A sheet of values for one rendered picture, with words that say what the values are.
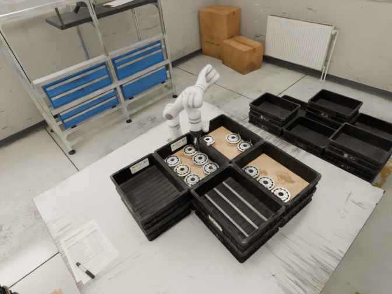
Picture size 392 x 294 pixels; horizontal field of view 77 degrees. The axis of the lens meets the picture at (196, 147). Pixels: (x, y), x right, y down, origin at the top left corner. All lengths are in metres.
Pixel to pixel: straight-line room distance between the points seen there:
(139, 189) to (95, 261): 0.44
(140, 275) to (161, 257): 0.13
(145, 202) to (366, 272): 1.69
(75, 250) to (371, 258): 2.07
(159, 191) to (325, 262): 0.94
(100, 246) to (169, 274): 0.43
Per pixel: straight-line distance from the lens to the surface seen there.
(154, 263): 1.44
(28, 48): 3.80
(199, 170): 1.57
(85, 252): 1.60
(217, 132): 1.83
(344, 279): 2.29
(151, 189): 1.53
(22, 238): 2.87
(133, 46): 3.29
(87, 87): 3.17
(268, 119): 2.50
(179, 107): 1.67
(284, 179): 1.55
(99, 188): 1.84
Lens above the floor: 2.00
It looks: 43 degrees down
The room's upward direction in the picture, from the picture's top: 7 degrees counter-clockwise
